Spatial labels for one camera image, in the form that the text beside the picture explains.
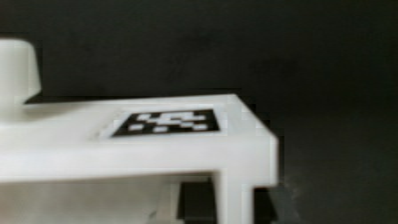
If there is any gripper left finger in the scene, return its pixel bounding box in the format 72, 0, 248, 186
177, 182, 216, 224

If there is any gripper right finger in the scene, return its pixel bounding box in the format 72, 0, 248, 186
253, 187, 303, 224

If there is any white front drawer tray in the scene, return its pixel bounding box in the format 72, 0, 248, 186
0, 38, 278, 224

